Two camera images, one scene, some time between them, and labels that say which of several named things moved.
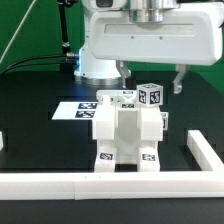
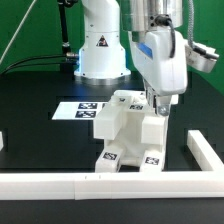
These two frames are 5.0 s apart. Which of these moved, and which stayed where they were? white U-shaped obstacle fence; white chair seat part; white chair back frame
Moved: white chair back frame
Stayed: white chair seat part; white U-shaped obstacle fence
